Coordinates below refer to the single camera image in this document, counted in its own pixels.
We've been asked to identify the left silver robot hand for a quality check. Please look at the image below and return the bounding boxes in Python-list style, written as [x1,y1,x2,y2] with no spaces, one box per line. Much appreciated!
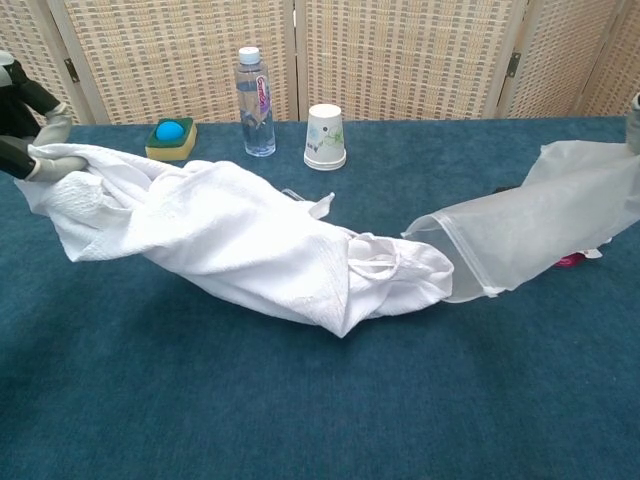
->
[0,49,87,182]

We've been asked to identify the yellow green sponge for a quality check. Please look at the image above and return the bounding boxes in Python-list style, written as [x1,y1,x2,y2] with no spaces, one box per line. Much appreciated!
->
[144,117,198,162]

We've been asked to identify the dark teal carpet tabletop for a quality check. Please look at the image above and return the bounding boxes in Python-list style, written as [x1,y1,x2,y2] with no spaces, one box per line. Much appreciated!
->
[0,115,640,480]

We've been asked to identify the white red spout pouch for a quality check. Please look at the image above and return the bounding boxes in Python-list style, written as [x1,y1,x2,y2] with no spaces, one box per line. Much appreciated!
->
[553,234,615,270]

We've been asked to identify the white clothes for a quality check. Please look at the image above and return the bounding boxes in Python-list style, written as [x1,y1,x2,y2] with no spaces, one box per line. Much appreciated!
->
[13,142,456,342]

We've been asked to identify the white paper cup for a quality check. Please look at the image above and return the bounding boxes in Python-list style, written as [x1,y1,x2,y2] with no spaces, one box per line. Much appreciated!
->
[303,103,348,171]

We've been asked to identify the clear water bottle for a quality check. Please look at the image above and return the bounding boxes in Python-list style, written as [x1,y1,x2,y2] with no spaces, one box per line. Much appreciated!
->
[233,46,277,158]

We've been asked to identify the blue ball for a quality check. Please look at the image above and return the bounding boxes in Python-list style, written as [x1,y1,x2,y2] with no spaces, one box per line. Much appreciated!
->
[155,119,185,142]

